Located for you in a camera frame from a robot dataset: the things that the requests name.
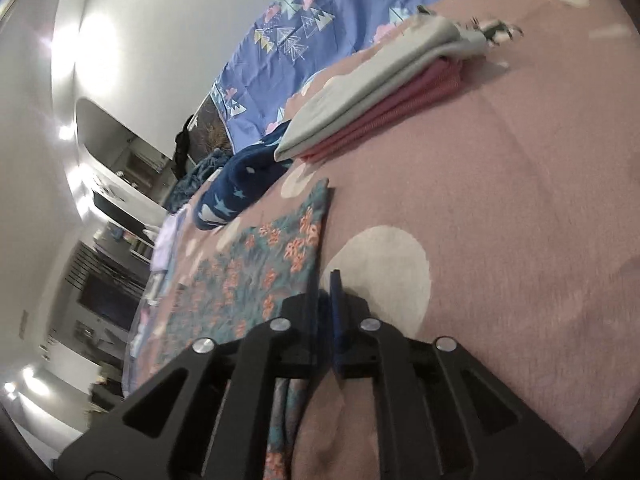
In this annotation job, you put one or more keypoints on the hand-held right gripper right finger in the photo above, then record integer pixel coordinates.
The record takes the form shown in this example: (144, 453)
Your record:
(336, 305)

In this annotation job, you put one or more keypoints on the grey folded garment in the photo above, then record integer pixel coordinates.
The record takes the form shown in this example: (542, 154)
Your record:
(360, 90)

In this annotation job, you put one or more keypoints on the purple tree print pillow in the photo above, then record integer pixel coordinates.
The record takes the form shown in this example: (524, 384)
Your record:
(310, 35)

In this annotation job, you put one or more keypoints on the dark printed headboard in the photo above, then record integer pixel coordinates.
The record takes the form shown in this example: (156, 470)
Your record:
(210, 125)

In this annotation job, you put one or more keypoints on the navy star print folded garment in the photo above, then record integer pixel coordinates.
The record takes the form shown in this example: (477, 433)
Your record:
(235, 185)

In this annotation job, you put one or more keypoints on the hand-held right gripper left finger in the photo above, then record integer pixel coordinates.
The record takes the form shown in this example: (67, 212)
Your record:
(300, 320)

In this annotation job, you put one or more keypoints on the blue-grey fleece blanket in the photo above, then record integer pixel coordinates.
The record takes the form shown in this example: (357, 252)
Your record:
(200, 175)

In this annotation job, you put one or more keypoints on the pink folded garment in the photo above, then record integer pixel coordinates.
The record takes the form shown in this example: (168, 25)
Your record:
(400, 105)

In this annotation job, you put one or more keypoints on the lilac folded cloth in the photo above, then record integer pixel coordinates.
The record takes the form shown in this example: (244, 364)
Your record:
(167, 235)

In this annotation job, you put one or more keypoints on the pink polka dot bedspread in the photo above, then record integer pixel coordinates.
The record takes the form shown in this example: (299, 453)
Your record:
(500, 185)

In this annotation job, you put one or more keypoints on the black garment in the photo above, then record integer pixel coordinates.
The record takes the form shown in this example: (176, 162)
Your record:
(182, 145)

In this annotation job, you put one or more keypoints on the teal floral shirt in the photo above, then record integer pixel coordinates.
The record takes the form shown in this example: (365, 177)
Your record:
(250, 270)

